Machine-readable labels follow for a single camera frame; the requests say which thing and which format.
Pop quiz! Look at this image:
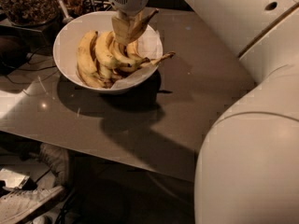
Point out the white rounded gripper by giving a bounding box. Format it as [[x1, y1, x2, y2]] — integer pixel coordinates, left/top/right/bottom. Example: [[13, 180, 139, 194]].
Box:
[[108, 0, 149, 45]]

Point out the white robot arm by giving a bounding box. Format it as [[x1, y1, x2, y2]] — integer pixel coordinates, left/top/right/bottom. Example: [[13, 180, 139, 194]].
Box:
[[184, 0, 299, 224]]

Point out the yellow banana with long stem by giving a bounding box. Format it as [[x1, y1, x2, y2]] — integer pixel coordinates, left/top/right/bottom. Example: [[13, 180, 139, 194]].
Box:
[[109, 41, 175, 73]]

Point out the white ceramic bowl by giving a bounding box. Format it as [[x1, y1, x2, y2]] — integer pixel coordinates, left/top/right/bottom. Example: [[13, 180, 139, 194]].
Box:
[[52, 10, 164, 95]]

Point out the small jar of nuts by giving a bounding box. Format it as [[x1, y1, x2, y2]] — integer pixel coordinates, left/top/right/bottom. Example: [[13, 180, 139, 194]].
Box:
[[64, 0, 84, 17]]

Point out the white spoon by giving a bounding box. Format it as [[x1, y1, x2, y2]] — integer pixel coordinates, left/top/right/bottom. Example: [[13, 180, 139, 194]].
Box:
[[57, 0, 74, 24]]

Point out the glass jar of nuts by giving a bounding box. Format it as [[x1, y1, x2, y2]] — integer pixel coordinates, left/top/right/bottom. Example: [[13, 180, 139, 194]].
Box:
[[0, 0, 58, 26]]

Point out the dark device on left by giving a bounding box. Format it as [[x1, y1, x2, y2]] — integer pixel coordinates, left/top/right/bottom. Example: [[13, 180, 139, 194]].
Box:
[[0, 35, 30, 75]]

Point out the grey sock foot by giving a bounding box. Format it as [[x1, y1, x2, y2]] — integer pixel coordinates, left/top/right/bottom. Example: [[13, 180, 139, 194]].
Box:
[[38, 143, 71, 187]]

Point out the white sneaker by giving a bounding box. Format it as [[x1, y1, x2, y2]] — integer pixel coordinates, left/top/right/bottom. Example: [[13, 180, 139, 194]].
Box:
[[0, 186, 65, 224]]

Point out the black cable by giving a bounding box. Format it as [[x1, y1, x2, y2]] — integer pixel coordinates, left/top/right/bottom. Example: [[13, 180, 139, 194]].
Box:
[[0, 44, 58, 86]]

